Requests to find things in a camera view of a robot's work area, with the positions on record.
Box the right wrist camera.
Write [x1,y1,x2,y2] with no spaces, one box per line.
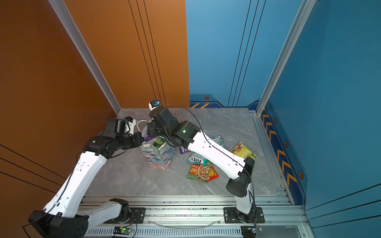
[148,99,161,111]

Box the floral paper gift bag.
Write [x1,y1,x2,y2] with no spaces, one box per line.
[135,119,176,171]

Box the aluminium rail frame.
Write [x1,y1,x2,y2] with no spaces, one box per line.
[59,194,316,238]

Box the aluminium corner post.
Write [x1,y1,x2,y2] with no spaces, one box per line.
[49,0,121,114]
[256,0,316,116]

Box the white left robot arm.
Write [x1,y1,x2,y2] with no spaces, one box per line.
[28,132,144,238]

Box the purple Fox's berries candy bag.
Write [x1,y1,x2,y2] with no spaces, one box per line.
[144,131,153,142]

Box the left green circuit board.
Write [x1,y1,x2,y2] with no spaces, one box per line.
[113,227,134,236]

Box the green Fox's spring tea bag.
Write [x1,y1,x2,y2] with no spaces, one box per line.
[153,136,165,148]

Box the red snack packet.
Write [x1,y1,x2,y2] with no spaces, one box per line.
[206,166,219,182]

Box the left aluminium corner post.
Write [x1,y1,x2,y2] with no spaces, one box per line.
[49,0,121,114]

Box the teal Fox's cherry candy bag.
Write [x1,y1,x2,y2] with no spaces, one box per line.
[210,135,225,148]

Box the green noodle snack packet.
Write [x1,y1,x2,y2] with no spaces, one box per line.
[187,164,212,182]

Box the teal Fox's mint candy bag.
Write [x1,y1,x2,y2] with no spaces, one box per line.
[186,152,212,166]

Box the right circuit board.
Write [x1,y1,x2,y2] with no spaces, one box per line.
[240,226,263,238]

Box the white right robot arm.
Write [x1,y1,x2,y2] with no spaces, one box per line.
[147,100,256,223]

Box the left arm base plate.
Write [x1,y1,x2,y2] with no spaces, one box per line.
[104,207,146,225]

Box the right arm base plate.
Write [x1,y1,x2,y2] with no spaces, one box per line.
[223,207,266,224]

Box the yellow green snack packet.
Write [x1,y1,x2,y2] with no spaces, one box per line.
[230,142,257,160]

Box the right aluminium corner post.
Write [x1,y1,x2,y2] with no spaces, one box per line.
[256,0,316,116]

